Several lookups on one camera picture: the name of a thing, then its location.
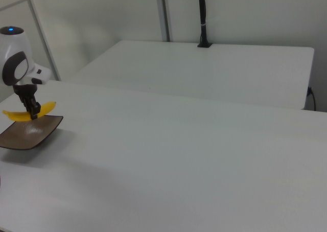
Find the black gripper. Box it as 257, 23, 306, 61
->
13, 84, 42, 121

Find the yellow banana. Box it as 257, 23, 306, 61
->
2, 101, 57, 123

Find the brown square ceramic plate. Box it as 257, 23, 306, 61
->
0, 115, 64, 151

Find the white table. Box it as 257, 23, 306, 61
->
73, 39, 315, 110

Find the black pole with clamp base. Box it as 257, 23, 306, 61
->
197, 0, 214, 49

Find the slanted metal frame post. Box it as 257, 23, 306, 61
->
22, 0, 62, 82

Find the vertical metal frame post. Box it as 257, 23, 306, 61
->
155, 0, 171, 42

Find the black cable with plug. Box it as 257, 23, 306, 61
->
307, 86, 317, 111

